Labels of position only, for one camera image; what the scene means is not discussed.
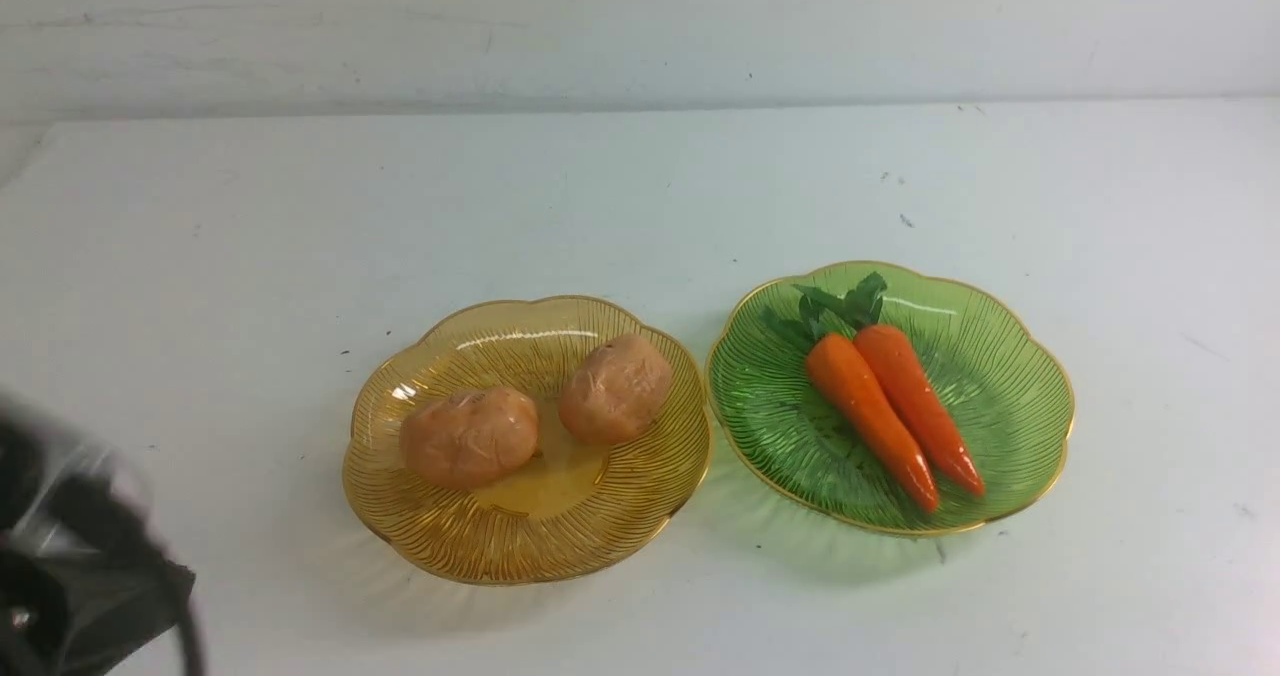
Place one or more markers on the toy carrot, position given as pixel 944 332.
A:
pixel 893 359
pixel 843 377

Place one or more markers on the toy potato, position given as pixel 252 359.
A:
pixel 617 392
pixel 470 439

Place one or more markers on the amber ribbed plastic plate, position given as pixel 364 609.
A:
pixel 574 508

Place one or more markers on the green ribbed plastic plate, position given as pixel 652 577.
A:
pixel 1008 395

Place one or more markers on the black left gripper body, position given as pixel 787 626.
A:
pixel 85 584

